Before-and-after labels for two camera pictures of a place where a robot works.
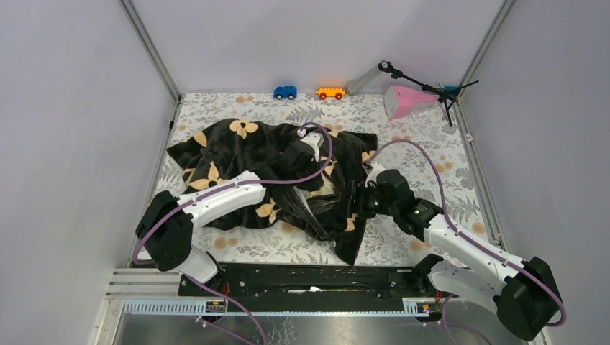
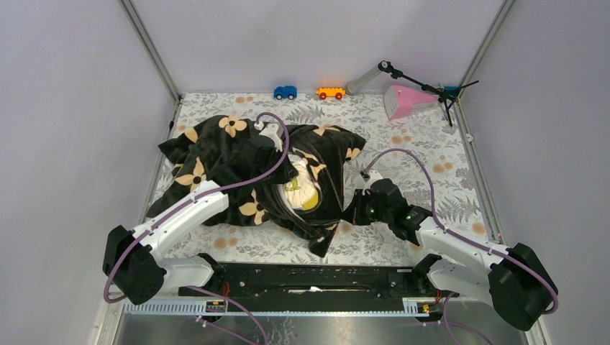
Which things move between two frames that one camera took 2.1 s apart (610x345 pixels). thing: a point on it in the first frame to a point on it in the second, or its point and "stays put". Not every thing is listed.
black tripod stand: (386, 67) stays put
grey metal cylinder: (353, 85) stays put
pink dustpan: (401, 101) stays put
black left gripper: (314, 165) to (278, 155)
